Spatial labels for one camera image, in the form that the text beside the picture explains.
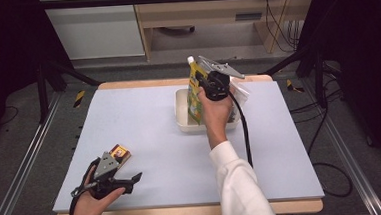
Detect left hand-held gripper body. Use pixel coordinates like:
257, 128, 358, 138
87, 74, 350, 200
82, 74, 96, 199
87, 150, 123, 200

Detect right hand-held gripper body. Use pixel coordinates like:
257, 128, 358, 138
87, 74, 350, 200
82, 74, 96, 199
197, 52, 247, 103

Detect small brown yellow box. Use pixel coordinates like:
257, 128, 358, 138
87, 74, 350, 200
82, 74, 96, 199
108, 142, 133, 171

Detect yellow spouted pouch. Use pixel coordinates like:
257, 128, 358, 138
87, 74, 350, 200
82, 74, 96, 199
182, 54, 215, 127

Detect white plastic bin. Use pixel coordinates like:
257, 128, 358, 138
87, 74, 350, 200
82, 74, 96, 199
172, 84, 243, 135

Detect person's right hand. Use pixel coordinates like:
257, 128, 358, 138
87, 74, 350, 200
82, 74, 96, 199
196, 85, 239, 151

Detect person's left hand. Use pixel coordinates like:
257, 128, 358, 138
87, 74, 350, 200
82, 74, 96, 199
62, 164, 128, 215

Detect white table mat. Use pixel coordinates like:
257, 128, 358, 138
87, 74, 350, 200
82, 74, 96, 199
44, 76, 326, 215

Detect wooden table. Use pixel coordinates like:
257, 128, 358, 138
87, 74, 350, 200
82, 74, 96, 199
47, 69, 325, 215

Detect light wooden desk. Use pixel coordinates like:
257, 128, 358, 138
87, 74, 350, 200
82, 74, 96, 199
130, 0, 323, 63

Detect yellow black tape strip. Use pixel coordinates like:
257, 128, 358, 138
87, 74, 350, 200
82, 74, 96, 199
71, 89, 88, 110
284, 77, 306, 95

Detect black metal stand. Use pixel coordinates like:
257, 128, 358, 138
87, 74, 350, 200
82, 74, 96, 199
34, 55, 104, 125
260, 43, 331, 113

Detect person's right white sleeve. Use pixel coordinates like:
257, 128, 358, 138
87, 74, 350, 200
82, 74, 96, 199
208, 137, 280, 215

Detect white cabinet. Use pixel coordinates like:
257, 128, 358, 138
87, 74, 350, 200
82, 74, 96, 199
38, 0, 146, 63

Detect black curtain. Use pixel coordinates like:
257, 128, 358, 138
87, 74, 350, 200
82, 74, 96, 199
291, 0, 381, 185
0, 0, 79, 151

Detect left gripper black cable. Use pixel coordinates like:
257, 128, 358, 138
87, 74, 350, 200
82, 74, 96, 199
63, 157, 105, 215

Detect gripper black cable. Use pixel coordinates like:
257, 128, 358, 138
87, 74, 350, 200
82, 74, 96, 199
227, 83, 354, 205
63, 157, 105, 215

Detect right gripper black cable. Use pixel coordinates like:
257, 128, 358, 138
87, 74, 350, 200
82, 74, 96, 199
227, 83, 354, 205

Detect aluminium rail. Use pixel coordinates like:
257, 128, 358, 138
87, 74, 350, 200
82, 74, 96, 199
0, 90, 70, 215
301, 73, 381, 215

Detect black cables at desk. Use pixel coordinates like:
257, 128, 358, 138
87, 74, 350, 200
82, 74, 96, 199
261, 0, 302, 55

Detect black floor cables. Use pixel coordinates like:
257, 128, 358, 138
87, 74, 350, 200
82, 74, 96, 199
286, 60, 349, 157

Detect thin black floor cable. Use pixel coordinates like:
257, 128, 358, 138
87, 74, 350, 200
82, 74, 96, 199
0, 104, 21, 127

